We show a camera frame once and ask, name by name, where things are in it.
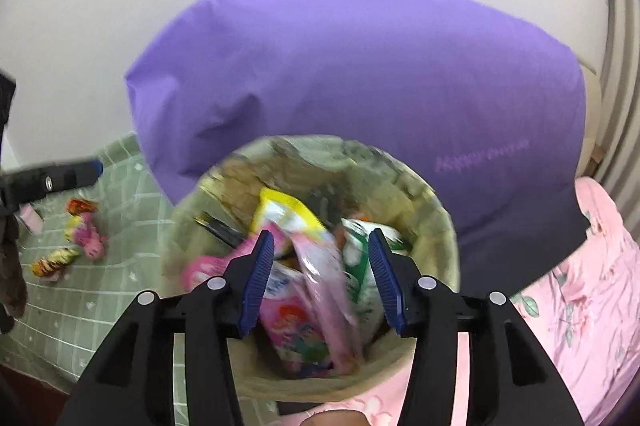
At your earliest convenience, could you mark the pink floral quilt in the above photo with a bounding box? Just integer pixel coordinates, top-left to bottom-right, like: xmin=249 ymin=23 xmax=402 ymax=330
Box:
xmin=280 ymin=176 xmax=640 ymax=426

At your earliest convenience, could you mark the pink plastic item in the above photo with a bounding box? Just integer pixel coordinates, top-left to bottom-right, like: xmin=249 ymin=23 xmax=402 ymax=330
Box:
xmin=182 ymin=241 xmax=236 ymax=291

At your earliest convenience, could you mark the green checked bed sheet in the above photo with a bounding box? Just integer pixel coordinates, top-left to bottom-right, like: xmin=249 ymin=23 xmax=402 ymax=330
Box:
xmin=0 ymin=131 xmax=281 ymax=426

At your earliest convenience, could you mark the yellow and brown snack packet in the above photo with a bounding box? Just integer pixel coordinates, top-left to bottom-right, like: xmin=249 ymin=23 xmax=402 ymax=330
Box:
xmin=31 ymin=247 xmax=82 ymax=279

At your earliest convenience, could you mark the black wrapper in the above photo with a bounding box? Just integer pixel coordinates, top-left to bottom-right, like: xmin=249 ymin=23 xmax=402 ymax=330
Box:
xmin=197 ymin=212 xmax=246 ymax=249

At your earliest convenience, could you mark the bin with pale green liner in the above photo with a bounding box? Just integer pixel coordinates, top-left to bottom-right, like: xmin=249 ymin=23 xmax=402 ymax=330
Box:
xmin=160 ymin=135 xmax=461 ymax=407

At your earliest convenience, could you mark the red and orange snack packet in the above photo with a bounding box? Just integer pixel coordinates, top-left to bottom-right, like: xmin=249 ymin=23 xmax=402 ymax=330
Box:
xmin=66 ymin=198 xmax=100 ymax=215

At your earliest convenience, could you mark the pink toy figure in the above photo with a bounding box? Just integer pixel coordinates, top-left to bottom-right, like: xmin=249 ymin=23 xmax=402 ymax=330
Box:
xmin=72 ymin=213 xmax=108 ymax=259

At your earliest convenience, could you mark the yellow and white snack packet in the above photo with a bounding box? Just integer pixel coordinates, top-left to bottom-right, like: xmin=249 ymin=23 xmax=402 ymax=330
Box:
xmin=250 ymin=187 xmax=328 ymax=247

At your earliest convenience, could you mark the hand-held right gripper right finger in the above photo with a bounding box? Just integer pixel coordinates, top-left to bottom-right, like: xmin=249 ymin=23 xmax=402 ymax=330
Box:
xmin=367 ymin=228 xmax=586 ymax=426

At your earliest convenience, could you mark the small pink packet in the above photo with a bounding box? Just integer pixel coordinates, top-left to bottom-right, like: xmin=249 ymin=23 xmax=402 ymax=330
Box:
xmin=15 ymin=203 xmax=43 ymax=234

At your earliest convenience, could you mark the small yellow packet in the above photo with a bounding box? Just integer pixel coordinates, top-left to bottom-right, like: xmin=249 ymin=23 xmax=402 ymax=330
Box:
xmin=64 ymin=213 xmax=86 ymax=241

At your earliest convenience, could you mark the pink cartoon print packet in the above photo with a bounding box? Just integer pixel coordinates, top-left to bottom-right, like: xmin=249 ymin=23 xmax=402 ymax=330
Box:
xmin=260 ymin=266 xmax=336 ymax=377

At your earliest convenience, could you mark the purple pillow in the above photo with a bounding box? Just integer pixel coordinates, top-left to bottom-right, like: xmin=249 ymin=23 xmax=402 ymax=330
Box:
xmin=124 ymin=0 xmax=591 ymax=257

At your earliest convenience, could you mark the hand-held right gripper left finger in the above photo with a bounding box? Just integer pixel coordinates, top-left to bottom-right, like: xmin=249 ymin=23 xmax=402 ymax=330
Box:
xmin=57 ymin=230 xmax=276 ymax=426

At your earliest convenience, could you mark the green and white packet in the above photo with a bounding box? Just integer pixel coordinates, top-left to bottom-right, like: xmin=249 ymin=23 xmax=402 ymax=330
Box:
xmin=340 ymin=217 xmax=416 ymax=307

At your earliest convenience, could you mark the long pink wrapper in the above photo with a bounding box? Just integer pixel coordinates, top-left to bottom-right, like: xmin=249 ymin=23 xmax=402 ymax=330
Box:
xmin=290 ymin=228 xmax=366 ymax=372

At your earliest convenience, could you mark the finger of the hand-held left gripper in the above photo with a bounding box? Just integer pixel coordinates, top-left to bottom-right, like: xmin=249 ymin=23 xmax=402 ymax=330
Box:
xmin=0 ymin=158 xmax=104 ymax=207

